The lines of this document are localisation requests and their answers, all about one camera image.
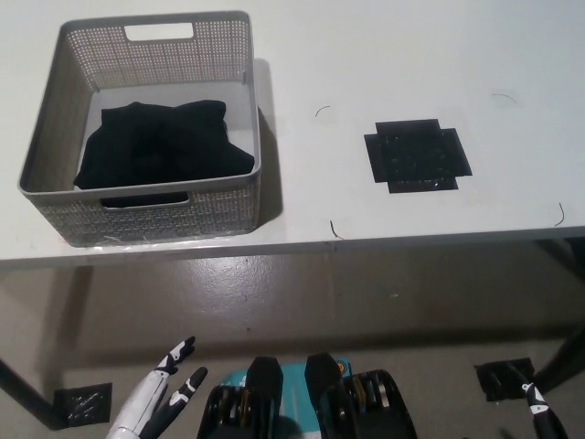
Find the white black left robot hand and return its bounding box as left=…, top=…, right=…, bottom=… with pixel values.
left=105, top=336, right=209, bottom=439

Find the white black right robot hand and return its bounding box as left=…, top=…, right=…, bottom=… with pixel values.
left=514, top=365, right=572, bottom=439

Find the black t-shirt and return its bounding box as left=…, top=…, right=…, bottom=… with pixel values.
left=72, top=100, right=256, bottom=209

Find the black floor tape patch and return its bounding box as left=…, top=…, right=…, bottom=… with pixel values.
left=53, top=382, right=113, bottom=431
left=473, top=357, right=534, bottom=402

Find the black left table leg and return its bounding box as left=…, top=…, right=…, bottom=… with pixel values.
left=0, top=359, right=59, bottom=420

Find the black left robot torso block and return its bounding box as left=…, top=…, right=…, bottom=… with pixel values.
left=196, top=356, right=285, bottom=439

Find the black robot torso block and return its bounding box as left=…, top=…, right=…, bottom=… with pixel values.
left=304, top=352, right=418, bottom=439
left=196, top=356, right=285, bottom=439

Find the teal robot torso plate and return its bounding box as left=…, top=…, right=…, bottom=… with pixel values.
left=220, top=358, right=353, bottom=434

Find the black right robot torso block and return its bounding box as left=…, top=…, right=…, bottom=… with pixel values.
left=304, top=352, right=418, bottom=439

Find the black tape patch on table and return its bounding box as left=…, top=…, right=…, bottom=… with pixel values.
left=364, top=118, right=474, bottom=196

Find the grey perforated plastic basket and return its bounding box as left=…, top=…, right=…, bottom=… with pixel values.
left=17, top=11, right=264, bottom=248

